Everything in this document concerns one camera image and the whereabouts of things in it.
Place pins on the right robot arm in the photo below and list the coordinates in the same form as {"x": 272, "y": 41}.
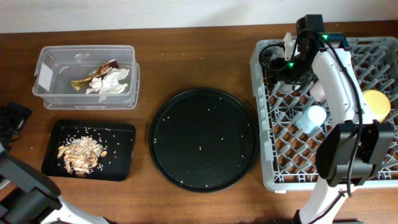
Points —
{"x": 356, "y": 146}

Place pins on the round black serving tray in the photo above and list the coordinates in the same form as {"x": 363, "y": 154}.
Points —
{"x": 203, "y": 140}

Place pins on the yellow bowl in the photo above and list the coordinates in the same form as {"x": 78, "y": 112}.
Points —
{"x": 378, "y": 103}

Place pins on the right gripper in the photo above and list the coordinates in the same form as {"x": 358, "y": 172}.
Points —
{"x": 278, "y": 73}

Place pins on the grey dishwasher rack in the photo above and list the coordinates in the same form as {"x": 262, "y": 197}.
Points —
{"x": 287, "y": 153}

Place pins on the white napkin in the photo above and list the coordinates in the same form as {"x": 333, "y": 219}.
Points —
{"x": 110, "y": 83}

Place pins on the gold coffee sachet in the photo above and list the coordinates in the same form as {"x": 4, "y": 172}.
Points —
{"x": 98, "y": 73}

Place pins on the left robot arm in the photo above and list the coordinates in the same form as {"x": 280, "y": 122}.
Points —
{"x": 36, "y": 198}

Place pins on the black rectangular tray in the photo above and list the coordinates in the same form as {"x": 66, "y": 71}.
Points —
{"x": 116, "y": 137}

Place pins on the food scraps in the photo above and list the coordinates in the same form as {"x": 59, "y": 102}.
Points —
{"x": 81, "y": 156}

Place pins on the grey plate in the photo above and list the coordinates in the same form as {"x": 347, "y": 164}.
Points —
{"x": 285, "y": 88}

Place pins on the light blue cup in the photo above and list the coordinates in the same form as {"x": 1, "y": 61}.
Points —
{"x": 311, "y": 119}

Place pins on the pink cup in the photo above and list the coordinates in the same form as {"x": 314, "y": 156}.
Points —
{"x": 317, "y": 92}

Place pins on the clear plastic bin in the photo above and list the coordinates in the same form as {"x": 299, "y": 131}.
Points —
{"x": 58, "y": 66}

